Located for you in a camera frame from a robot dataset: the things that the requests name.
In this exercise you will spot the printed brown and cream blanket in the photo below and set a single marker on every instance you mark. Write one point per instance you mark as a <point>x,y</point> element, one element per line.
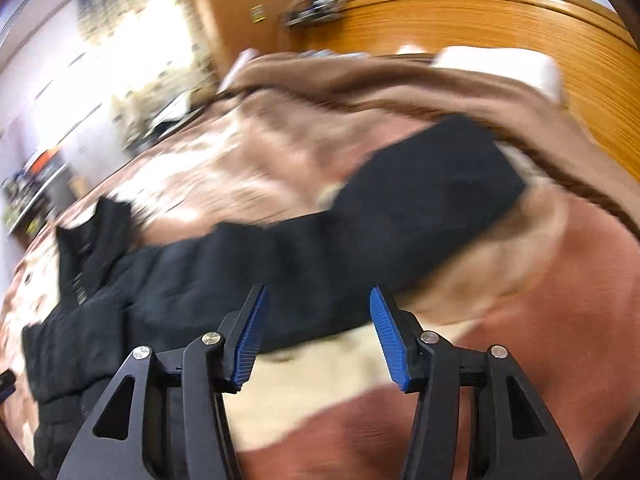
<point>500,410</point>

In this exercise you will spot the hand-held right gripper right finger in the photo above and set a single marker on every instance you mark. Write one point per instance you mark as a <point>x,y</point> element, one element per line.
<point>390,345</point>

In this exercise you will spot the white pillow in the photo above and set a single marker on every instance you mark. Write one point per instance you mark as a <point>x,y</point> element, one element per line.
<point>525,67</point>

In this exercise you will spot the patterned curtain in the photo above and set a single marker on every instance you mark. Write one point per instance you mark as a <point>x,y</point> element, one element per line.
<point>150,35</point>

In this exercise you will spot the plain brown blanket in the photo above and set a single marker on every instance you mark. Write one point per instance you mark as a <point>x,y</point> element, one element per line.
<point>375,85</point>

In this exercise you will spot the wooden headboard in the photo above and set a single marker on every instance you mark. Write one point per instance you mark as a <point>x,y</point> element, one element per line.
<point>500,20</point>

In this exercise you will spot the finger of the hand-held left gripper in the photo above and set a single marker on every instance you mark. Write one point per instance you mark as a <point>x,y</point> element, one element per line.
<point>5,385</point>

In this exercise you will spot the wooden wardrobe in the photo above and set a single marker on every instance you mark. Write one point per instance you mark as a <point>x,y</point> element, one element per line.
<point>225,10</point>

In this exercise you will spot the cluttered desk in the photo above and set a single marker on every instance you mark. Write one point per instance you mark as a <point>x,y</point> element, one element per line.
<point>165,115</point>

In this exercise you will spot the small switch plate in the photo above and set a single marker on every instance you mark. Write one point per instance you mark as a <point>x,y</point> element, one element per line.
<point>257,12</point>

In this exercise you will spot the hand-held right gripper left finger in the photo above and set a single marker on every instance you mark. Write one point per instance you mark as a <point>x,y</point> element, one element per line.
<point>247,345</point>

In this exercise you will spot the grey shelf with small items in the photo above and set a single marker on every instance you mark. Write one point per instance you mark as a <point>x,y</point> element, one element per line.
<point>35,190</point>

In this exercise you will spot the black quilted jacket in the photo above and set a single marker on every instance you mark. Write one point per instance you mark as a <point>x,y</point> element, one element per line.
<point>300,260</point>

